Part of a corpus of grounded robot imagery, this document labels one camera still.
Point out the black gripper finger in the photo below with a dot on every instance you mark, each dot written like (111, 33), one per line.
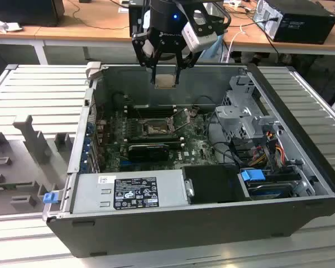
(138, 47)
(191, 60)

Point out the square CPU chip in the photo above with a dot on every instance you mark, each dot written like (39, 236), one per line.
(165, 81)

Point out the black RAM slot bank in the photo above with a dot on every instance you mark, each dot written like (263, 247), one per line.
(153, 111)
(156, 139)

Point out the CPU socket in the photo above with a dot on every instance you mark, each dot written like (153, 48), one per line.
(153, 128)

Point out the blue expansion slot clips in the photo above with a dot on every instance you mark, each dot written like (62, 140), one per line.
(86, 156)

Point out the small black computer tower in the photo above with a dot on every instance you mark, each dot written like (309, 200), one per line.
(135, 22)

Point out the wooden desk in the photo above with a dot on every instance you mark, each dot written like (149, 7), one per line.
(100, 30)

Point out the round coin battery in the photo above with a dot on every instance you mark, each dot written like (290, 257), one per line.
(194, 113)

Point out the black round cylinder part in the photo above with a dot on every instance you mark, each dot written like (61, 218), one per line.
(117, 100)

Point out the silver drive cage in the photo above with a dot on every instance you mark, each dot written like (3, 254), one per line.
(234, 120)

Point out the green motherboard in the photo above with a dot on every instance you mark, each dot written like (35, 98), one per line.
(195, 150)

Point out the black graphics card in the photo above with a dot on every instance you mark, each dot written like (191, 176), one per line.
(148, 153)

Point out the large black box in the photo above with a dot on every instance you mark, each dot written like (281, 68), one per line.
(25, 11)

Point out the black desktop computer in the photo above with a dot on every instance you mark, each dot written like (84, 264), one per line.
(304, 22)

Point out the blue disk carrier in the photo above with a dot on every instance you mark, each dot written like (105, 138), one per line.
(252, 176)

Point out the crumpled white paper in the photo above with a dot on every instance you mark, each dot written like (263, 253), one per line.
(5, 26)

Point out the black power supply label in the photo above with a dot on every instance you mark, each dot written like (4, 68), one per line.
(135, 192)

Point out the grey parts rack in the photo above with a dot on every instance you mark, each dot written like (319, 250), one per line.
(30, 145)

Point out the hard disk drive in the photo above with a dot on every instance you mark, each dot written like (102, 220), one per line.
(268, 190)

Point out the grey power supply unit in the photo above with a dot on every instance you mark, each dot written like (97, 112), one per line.
(89, 195)

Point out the black open PC case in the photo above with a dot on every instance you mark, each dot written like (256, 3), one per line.
(170, 231)

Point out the blue plastic case latch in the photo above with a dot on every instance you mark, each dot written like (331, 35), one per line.
(50, 198)

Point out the green RAM stick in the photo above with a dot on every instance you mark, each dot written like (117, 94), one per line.
(5, 186)

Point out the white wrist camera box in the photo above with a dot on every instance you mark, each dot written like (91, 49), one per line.
(198, 33)

